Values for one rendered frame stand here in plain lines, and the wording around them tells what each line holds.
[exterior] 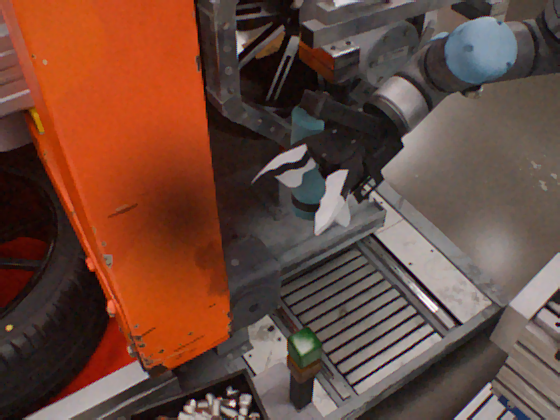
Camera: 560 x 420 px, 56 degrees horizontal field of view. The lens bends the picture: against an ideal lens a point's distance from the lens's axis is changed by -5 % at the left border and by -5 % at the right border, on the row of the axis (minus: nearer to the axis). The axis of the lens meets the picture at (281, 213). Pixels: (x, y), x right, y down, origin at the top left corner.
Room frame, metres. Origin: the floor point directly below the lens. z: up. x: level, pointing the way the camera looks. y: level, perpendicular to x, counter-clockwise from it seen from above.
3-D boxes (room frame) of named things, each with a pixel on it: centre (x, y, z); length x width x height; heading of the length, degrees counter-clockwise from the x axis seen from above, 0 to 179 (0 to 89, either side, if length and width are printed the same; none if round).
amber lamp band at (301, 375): (0.40, -0.03, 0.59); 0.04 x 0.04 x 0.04; 33
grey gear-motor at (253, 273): (0.85, 0.17, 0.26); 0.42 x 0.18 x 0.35; 33
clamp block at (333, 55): (0.73, -0.07, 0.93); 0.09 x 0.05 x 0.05; 33
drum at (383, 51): (0.93, -0.14, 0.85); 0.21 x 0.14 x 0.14; 33
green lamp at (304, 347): (0.40, -0.03, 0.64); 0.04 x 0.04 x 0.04; 33
